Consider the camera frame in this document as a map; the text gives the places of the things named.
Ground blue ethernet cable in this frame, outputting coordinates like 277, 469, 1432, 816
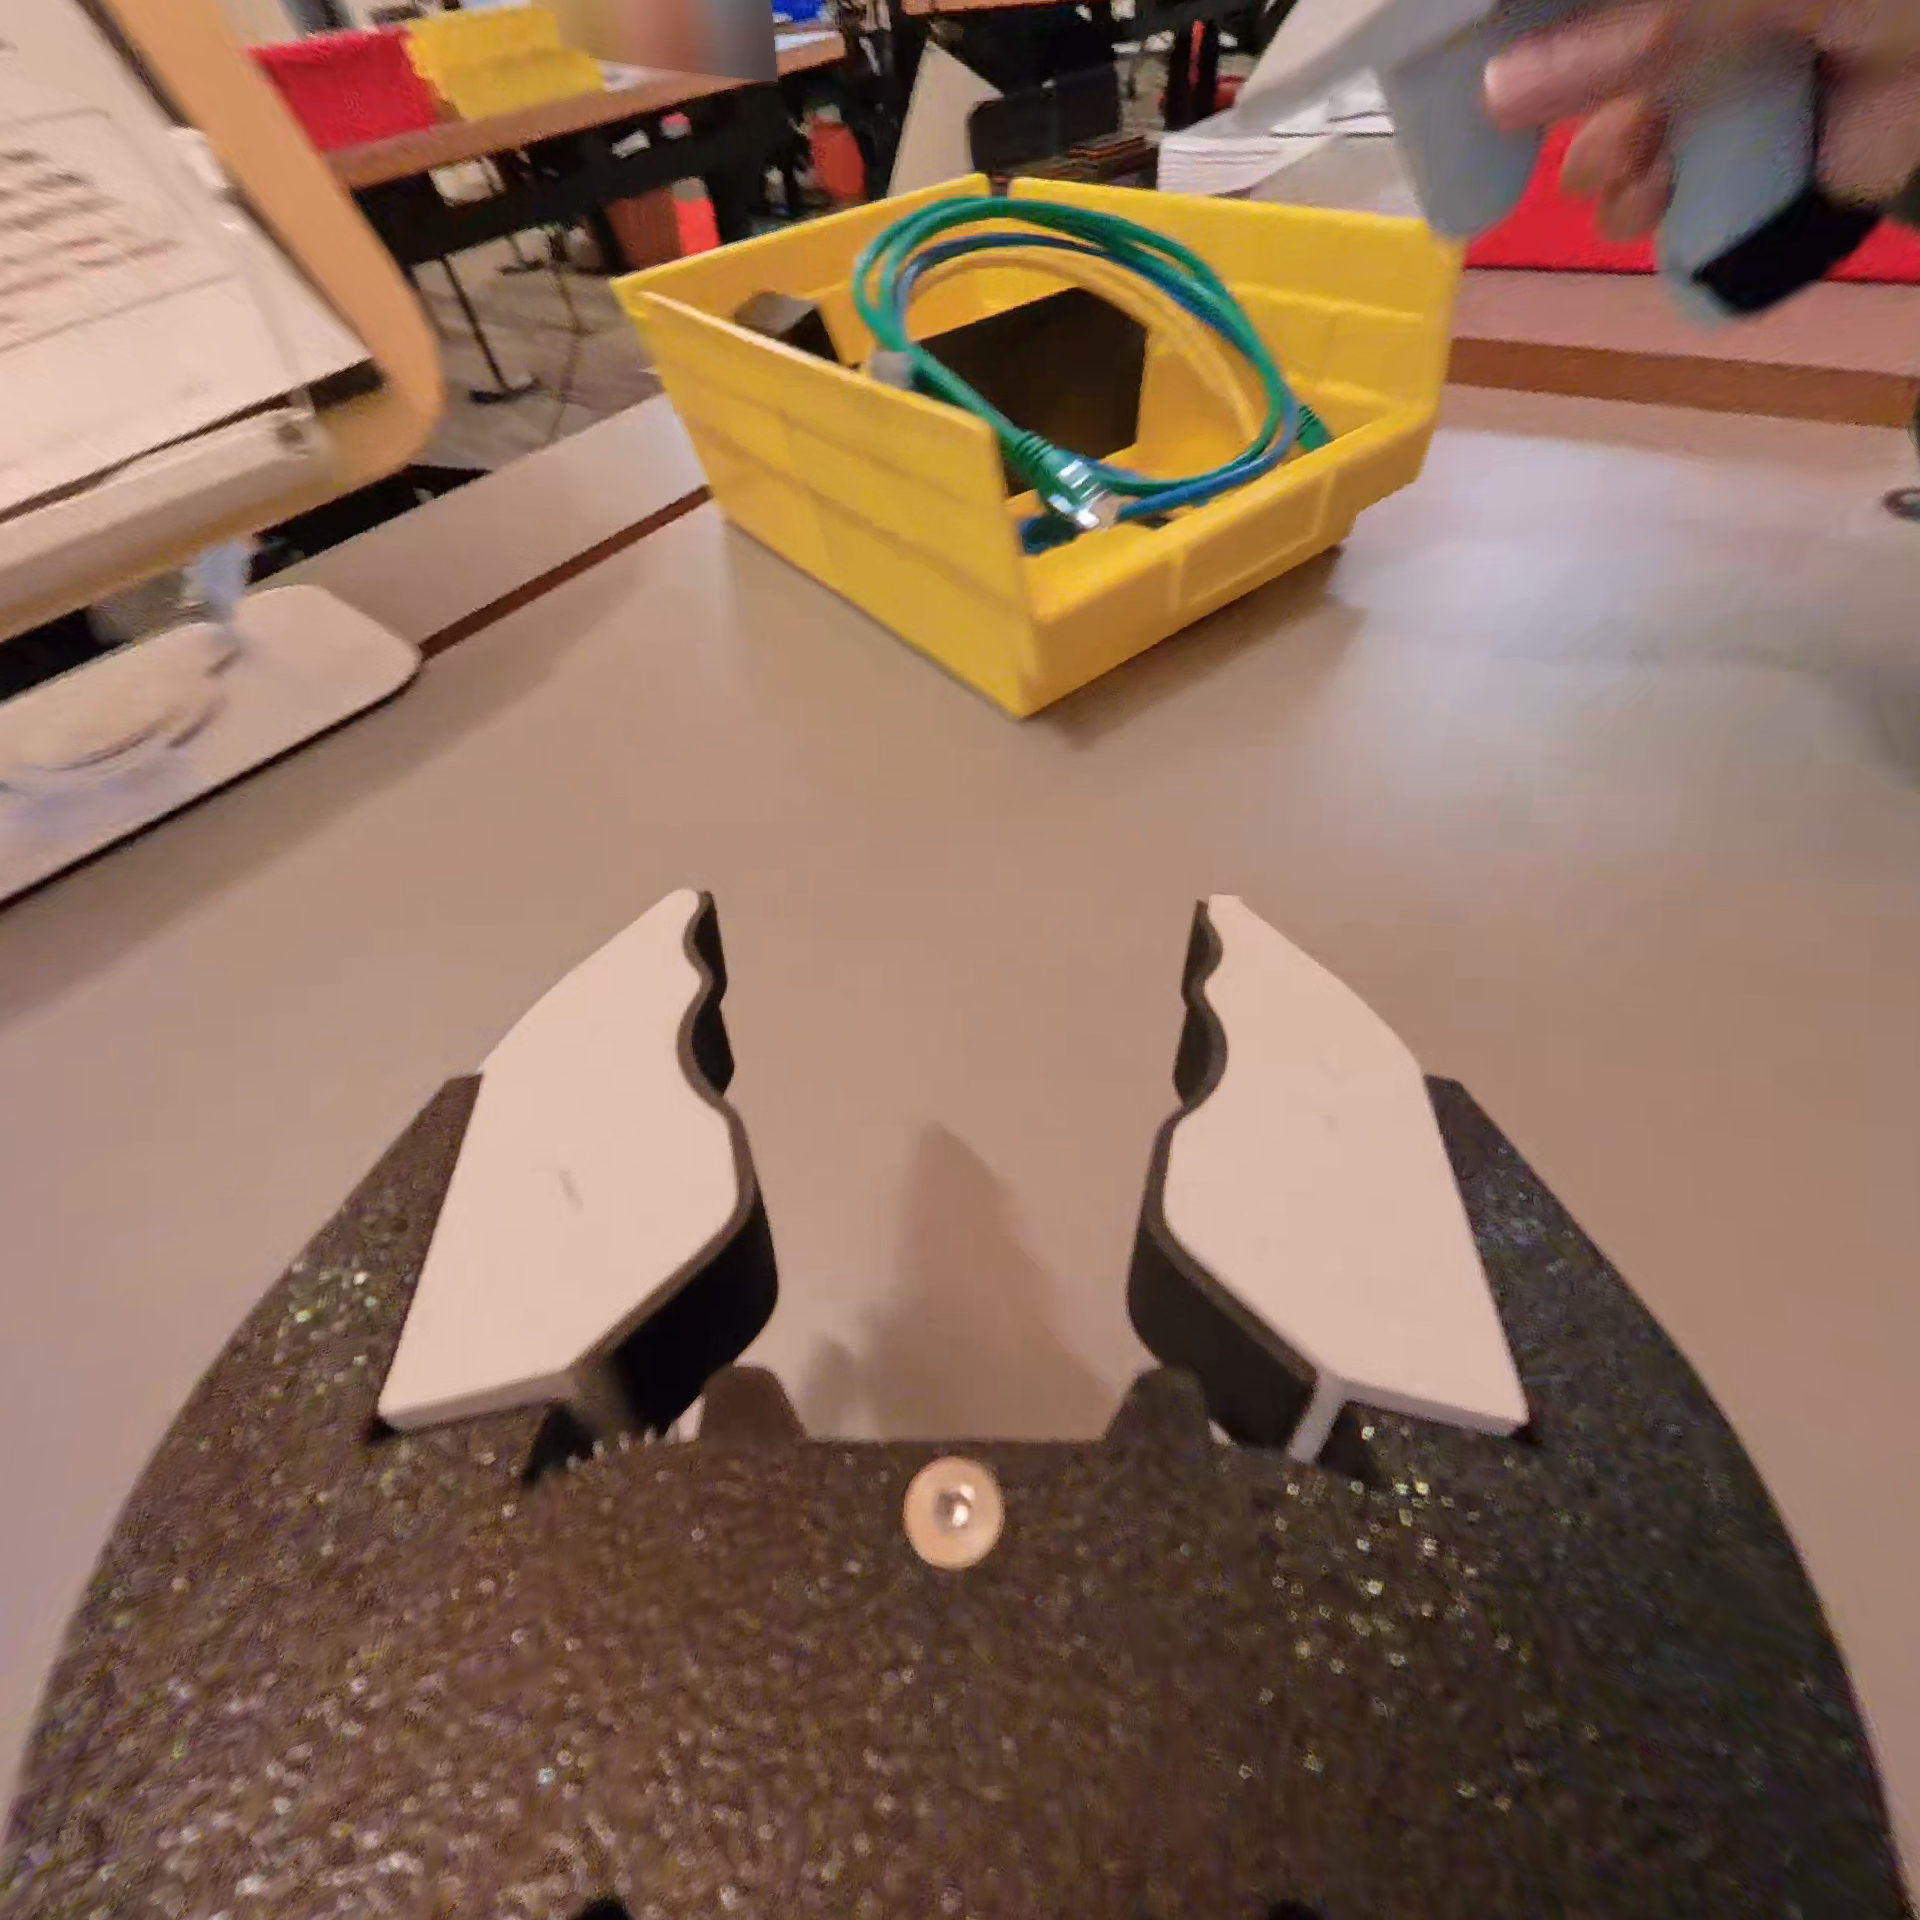
885, 225, 1306, 553

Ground green ethernet cable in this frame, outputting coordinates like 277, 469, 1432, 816
854, 195, 1335, 535

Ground white paper sheets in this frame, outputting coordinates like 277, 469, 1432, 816
1154, 75, 1403, 198

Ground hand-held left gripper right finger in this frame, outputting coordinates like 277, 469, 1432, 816
1125, 894, 1531, 1461

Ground red plastic bin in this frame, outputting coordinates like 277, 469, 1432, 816
1463, 112, 1920, 288
247, 33, 438, 153

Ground yellow plastic bin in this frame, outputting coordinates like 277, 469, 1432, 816
613, 173, 1471, 720
406, 7, 601, 121

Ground yellow ethernet cable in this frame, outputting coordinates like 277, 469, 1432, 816
901, 248, 1255, 453

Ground pale board stand base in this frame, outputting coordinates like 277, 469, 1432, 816
0, 585, 425, 906

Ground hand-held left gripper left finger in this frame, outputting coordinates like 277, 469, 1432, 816
375, 890, 783, 1434

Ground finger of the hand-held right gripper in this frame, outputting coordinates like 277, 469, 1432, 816
1234, 0, 1503, 115

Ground black network switch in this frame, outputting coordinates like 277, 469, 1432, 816
731, 294, 841, 366

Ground instruction sheet board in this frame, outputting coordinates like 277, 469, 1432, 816
0, 0, 448, 640

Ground person's right hand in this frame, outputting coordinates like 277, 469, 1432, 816
1481, 0, 1920, 243

